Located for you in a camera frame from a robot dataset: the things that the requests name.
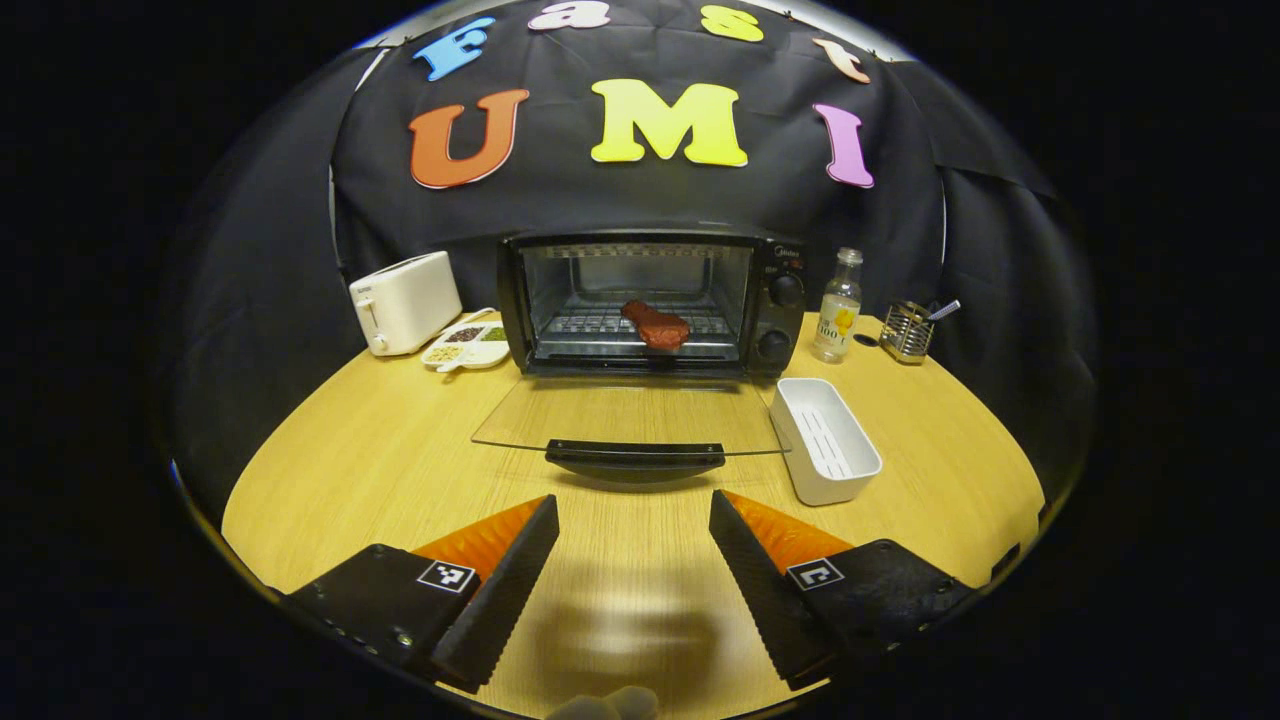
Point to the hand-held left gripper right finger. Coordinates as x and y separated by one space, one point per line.
760 590

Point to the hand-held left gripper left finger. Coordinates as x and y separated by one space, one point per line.
505 600

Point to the black electric oven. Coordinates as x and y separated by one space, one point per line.
778 320

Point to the red meat piece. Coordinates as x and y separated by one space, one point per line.
660 327

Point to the white rectangular plastic tray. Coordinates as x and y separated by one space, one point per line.
825 445

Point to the white divided seasoning dish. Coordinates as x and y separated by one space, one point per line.
470 345

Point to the clear bottle with yellow label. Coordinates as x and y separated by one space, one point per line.
838 320

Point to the white toaster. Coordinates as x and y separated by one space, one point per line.
410 300

